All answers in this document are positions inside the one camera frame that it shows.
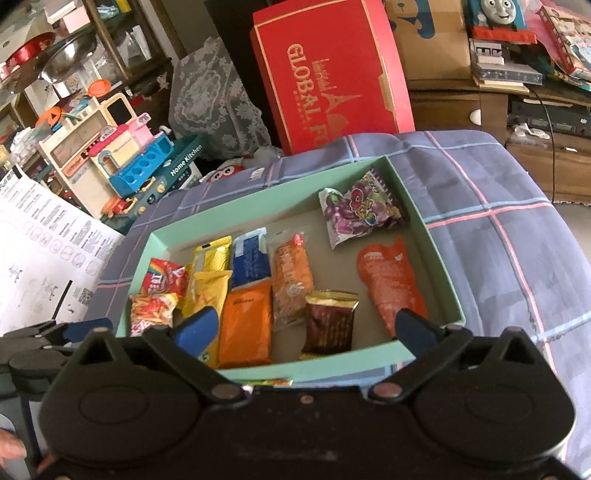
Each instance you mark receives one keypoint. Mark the metal bowl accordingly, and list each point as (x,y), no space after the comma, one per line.
(67,60)

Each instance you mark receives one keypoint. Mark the brown cardboard box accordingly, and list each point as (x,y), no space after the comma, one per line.
(434,41)

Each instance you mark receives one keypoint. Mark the brown gold snack packet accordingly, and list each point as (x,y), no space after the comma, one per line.
(330,323)

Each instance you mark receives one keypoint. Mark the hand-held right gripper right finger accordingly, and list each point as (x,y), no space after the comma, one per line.
(413,330)

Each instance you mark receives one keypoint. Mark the mint green cardboard box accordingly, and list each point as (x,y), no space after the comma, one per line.
(425,295)

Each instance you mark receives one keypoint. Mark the red gift box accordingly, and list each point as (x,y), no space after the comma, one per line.
(332,78)

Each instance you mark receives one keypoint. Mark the orange cake clear packet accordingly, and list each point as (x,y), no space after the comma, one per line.
(291,281)

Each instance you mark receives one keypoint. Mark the plain orange snack packet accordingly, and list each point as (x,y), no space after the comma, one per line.
(244,323)

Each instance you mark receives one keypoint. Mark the orange red wafer packet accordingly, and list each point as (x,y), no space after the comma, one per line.
(392,286)

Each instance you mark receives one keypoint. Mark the red plush toy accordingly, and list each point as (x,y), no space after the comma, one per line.
(226,170)

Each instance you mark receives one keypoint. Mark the purple grape candy packet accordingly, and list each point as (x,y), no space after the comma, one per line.
(360,212)

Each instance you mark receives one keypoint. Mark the colourful game box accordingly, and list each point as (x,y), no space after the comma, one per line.
(568,46)

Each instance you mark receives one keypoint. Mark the blue toy rack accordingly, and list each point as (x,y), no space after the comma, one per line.
(138,168)

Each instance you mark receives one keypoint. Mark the blue toy train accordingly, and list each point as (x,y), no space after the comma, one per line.
(501,18)

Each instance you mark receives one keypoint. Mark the small yellow snack packet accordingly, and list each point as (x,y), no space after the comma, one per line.
(205,293)

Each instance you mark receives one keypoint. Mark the red yellow striped packet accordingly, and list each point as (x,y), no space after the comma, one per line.
(150,314)

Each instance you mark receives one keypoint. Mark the wooden cabinet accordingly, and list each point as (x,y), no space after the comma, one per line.
(461,106)

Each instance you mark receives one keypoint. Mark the person's left hand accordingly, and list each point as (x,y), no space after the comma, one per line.
(11,445)

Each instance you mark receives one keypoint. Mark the pastel toy kitchen playset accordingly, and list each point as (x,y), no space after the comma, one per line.
(87,143)

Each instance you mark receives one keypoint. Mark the teal toy kitchen box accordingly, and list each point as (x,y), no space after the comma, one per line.
(184,161)

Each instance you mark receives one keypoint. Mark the rainbow candy packet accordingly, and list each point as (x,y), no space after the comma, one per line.
(164,279)

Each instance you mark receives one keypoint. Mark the blue plaid blanket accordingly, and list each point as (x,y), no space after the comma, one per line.
(498,230)

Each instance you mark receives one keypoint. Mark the white instruction sheet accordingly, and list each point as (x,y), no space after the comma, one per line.
(41,244)

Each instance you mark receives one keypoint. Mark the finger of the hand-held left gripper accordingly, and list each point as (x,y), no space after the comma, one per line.
(87,332)
(32,357)

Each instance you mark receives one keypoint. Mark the black electronic device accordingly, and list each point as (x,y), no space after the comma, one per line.
(549,122)

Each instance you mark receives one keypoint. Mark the grey lace cloth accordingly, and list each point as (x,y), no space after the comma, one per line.
(217,101)

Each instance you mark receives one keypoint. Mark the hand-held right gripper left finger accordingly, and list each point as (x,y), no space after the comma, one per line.
(198,327)

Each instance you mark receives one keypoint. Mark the blue white snack packet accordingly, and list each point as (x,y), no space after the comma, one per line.
(249,258)

